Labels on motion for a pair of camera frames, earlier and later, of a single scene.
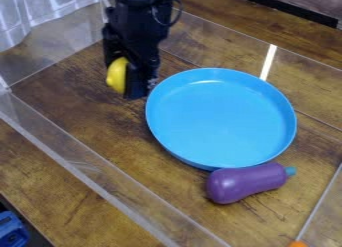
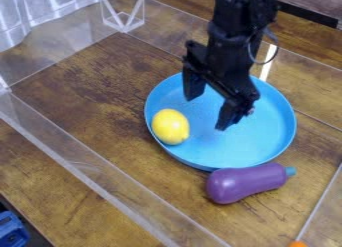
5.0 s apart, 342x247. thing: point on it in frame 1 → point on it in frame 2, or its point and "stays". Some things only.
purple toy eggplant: [231, 184] stays
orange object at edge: [298, 244] stays
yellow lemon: [116, 74] → [171, 126]
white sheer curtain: [27, 8] stays
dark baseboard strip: [278, 4] stays
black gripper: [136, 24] → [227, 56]
